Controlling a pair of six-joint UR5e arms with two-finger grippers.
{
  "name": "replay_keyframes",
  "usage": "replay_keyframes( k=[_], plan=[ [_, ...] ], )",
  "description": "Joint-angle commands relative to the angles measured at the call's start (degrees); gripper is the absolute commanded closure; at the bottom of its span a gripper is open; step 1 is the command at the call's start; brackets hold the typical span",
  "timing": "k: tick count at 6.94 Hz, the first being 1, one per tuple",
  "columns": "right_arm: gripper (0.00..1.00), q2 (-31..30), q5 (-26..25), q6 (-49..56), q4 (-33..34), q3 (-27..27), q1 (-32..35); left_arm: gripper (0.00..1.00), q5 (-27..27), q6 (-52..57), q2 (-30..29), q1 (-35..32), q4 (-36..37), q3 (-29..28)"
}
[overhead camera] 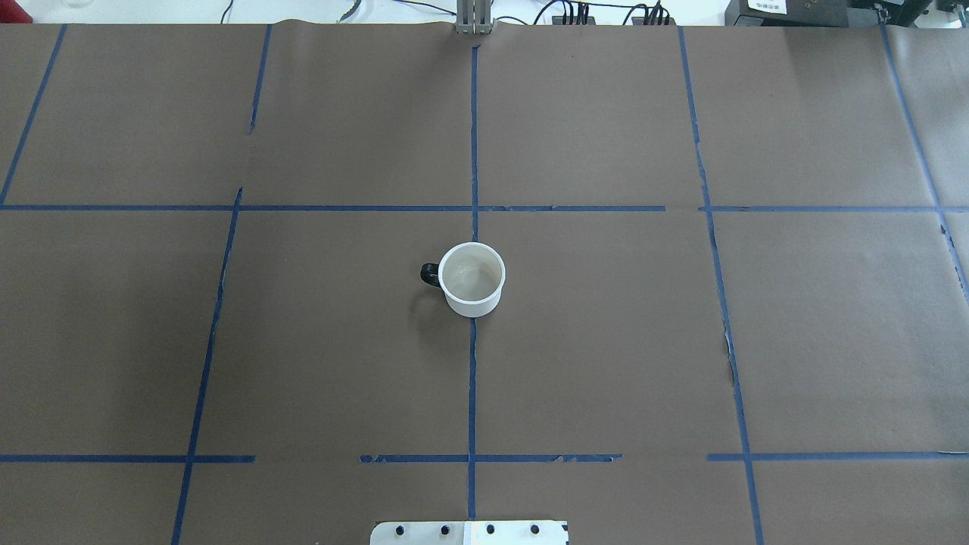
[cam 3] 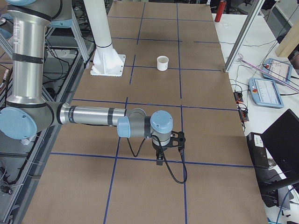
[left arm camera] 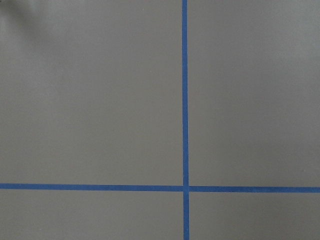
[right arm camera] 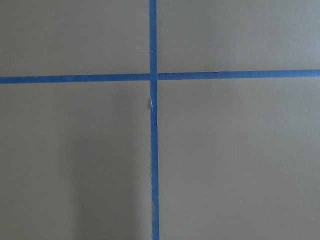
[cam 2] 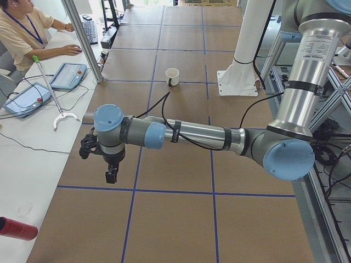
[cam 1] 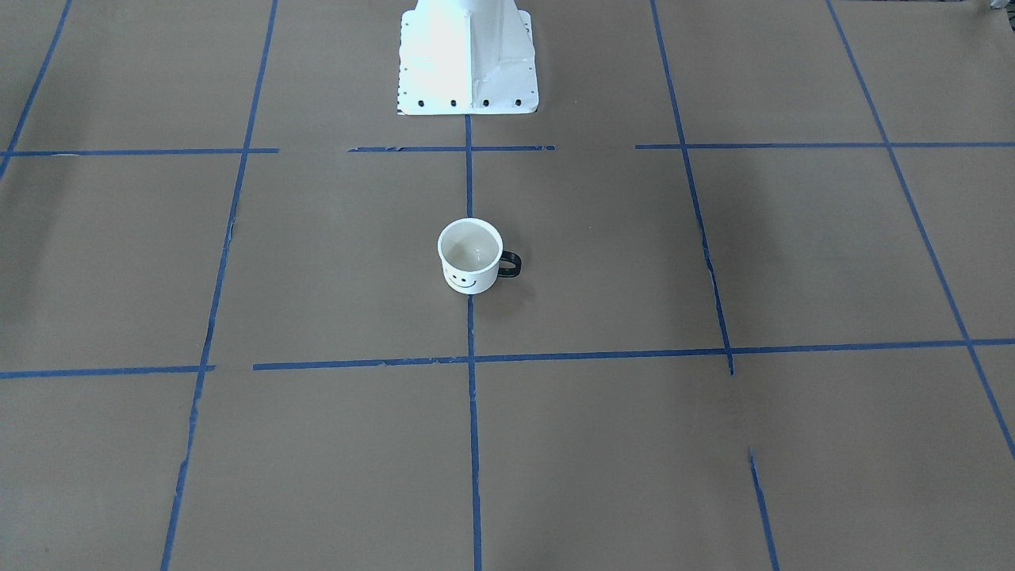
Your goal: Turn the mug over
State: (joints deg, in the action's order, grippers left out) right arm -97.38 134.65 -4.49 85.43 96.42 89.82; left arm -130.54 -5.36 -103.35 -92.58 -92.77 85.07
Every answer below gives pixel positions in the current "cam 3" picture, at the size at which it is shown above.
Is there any black computer box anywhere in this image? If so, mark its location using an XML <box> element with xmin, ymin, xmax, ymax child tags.
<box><xmin>246</xmin><ymin>132</ymin><xmax>269</xmax><ymax>169</ymax></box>

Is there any far blue teach pendant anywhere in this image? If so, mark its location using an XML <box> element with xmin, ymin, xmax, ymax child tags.
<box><xmin>262</xmin><ymin>58</ymin><xmax>293</xmax><ymax>84</ymax></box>

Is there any wooden beam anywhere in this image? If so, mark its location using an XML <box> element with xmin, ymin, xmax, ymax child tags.
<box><xmin>275</xmin><ymin>21</ymin><xmax>299</xmax><ymax>57</ymax></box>

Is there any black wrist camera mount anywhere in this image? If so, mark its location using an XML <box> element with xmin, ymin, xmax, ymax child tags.
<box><xmin>169</xmin><ymin>131</ymin><xmax>186</xmax><ymax>150</ymax></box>

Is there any orange black connector strip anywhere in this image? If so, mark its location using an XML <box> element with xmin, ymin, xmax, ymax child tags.
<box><xmin>233</xmin><ymin>91</ymin><xmax>249</xmax><ymax>123</ymax></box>

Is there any blue teach pendant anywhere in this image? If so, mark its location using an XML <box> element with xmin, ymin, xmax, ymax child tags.
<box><xmin>262</xmin><ymin>58</ymin><xmax>293</xmax><ymax>84</ymax></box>
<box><xmin>249</xmin><ymin>77</ymin><xmax>284</xmax><ymax>108</ymax></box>

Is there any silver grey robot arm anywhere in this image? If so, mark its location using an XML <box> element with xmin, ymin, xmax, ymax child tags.
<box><xmin>0</xmin><ymin>0</ymin><xmax>174</xmax><ymax>165</ymax></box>

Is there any white mug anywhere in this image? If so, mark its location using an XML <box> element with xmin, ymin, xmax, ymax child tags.
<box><xmin>157</xmin><ymin>56</ymin><xmax>169</xmax><ymax>71</ymax></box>

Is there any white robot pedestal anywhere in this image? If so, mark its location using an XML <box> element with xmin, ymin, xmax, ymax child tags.
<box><xmin>84</xmin><ymin>0</ymin><xmax>126</xmax><ymax>77</ymax></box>

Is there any pink rod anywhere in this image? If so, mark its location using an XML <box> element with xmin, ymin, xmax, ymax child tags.
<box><xmin>240</xmin><ymin>58</ymin><xmax>299</xmax><ymax>92</ymax></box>

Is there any near blue teach pendant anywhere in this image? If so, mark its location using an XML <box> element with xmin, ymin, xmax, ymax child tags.
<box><xmin>249</xmin><ymin>77</ymin><xmax>284</xmax><ymax>108</ymax></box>

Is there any red cylinder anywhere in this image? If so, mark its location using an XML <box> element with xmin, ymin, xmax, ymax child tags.
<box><xmin>214</xmin><ymin>0</ymin><xmax>227</xmax><ymax>22</ymax></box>

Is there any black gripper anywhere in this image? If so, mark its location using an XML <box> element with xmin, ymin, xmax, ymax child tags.
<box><xmin>152</xmin><ymin>139</ymin><xmax>174</xmax><ymax>166</ymax></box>

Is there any black monitor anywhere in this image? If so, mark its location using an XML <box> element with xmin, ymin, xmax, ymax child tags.
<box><xmin>259</xmin><ymin>108</ymin><xmax>299</xmax><ymax>199</ymax></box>

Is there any aluminium frame post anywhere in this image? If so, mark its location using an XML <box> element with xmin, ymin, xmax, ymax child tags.
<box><xmin>224</xmin><ymin>0</ymin><xmax>265</xmax><ymax>72</ymax></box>

